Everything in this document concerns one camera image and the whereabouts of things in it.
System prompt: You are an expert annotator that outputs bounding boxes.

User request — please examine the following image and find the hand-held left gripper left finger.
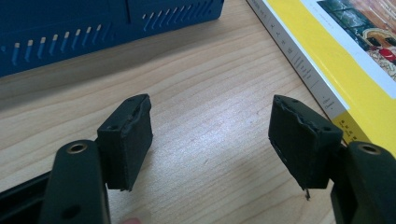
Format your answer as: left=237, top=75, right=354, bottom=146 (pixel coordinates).
left=96, top=93, right=154, bottom=192

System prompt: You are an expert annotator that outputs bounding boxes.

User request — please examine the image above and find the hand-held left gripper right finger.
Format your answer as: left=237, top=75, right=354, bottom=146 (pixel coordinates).
left=268, top=94, right=344, bottom=200

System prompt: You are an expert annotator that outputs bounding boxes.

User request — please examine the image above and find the yellow paperback book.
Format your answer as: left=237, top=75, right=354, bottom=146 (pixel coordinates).
left=246, top=0, right=396, bottom=158

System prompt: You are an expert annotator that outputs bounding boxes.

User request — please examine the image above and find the blue plastic file rack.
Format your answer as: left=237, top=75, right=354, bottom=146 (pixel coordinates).
left=0, top=0, right=226, bottom=78

